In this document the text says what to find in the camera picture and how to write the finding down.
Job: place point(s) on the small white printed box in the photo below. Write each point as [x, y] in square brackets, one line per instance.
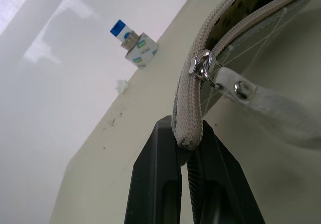
[142, 51]

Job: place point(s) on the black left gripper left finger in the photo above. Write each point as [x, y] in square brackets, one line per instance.
[153, 178]

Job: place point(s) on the blue and white card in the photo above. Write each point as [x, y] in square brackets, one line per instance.
[120, 30]

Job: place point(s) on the crumpled white paper scrap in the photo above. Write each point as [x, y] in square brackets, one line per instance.
[121, 86]

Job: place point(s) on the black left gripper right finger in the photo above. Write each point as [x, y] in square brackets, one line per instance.
[220, 183]

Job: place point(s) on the clear grid zipper pouch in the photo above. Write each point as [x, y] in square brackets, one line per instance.
[250, 65]

